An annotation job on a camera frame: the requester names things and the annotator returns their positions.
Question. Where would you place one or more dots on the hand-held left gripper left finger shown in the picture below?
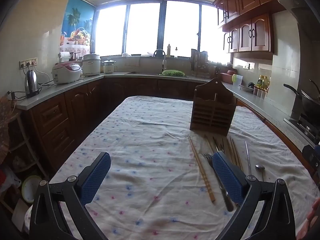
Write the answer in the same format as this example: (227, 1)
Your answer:
(93, 177)

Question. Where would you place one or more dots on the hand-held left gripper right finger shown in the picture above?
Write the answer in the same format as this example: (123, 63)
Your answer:
(227, 177)

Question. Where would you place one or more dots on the metal fork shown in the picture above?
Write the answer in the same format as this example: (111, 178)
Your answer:
(221, 187)

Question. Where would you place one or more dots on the wooden chopstick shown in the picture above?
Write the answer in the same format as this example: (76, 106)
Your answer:
(231, 150)
(203, 165)
(237, 155)
(200, 165)

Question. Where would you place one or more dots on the metal chopstick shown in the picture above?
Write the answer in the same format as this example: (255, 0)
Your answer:
(248, 157)

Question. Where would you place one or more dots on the metal spoon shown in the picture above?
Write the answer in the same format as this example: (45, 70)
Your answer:
(260, 168)

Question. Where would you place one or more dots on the wooden utensil holder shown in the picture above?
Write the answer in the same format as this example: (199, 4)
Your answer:
(212, 115)

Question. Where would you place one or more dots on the person's right hand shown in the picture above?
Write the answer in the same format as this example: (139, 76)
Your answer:
(313, 215)

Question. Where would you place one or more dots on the gas stove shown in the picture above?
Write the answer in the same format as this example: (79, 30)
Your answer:
(305, 130)

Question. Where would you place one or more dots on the green-rimmed white plate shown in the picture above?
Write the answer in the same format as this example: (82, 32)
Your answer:
(31, 188)

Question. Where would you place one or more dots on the grey stone countertop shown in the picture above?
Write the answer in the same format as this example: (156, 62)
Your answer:
(262, 107)

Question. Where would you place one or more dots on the white floral tablecloth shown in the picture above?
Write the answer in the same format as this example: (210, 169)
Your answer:
(150, 130)

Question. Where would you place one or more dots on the wooden base cabinets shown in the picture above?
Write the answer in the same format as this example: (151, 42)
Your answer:
(75, 105)

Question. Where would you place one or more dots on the white seasoning jar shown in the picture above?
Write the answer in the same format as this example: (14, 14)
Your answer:
(264, 94)
(259, 93)
(255, 92)

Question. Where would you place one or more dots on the yellow cooking oil bottle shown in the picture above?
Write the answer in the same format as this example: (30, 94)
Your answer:
(260, 82)
(267, 82)

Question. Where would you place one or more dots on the green and white pitcher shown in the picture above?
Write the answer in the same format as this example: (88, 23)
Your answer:
(237, 79)

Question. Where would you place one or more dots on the woven straw hat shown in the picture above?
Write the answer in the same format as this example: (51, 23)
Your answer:
(3, 130)

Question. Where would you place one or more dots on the knife block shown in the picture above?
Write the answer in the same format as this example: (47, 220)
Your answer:
(218, 73)

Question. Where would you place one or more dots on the white and red rice cooker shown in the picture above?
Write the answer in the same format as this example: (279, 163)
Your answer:
(66, 73)

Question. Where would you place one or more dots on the small white electric pot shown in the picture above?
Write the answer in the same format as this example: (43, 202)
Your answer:
(109, 67)

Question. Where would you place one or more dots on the white slow cooker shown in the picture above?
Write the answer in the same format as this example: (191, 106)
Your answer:
(91, 65)

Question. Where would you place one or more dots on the steel electric kettle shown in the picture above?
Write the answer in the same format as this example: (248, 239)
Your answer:
(31, 83)

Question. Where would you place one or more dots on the kitchen sink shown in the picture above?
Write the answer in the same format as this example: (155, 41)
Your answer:
(145, 74)

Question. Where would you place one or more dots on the dish rack with cutting boards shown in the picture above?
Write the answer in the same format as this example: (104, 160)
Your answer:
(200, 63)

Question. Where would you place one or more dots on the green plastic basket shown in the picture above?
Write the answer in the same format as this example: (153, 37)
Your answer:
(173, 73)

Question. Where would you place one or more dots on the paper towel roll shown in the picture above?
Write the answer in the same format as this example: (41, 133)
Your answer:
(64, 56)

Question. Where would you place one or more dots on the chrome kitchen faucet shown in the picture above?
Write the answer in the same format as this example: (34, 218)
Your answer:
(163, 60)

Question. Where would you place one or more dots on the range hood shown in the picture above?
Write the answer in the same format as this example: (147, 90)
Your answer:
(305, 17)

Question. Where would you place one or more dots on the yellow dish soap bottle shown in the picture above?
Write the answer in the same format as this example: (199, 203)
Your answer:
(169, 50)

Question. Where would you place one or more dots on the large kitchen window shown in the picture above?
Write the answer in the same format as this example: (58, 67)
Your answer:
(145, 27)

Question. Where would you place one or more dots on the small wall socket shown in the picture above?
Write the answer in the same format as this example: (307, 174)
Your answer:
(246, 66)

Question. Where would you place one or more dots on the wall socket strip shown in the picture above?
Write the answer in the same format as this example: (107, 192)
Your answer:
(28, 62)

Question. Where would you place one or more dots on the wooden wall cabinets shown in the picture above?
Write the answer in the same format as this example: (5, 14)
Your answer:
(250, 30)

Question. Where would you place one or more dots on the fruit and palm wall poster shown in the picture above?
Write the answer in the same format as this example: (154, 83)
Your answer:
(76, 27)

